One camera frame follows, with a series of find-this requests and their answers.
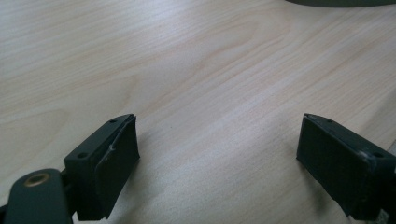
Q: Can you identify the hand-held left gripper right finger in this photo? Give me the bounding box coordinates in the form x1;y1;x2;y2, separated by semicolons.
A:
295;113;396;221

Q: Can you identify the dark round object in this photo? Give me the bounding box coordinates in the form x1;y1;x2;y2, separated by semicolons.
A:
284;0;396;8

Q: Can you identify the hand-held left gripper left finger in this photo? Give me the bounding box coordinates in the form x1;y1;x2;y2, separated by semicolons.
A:
64;113;141;222

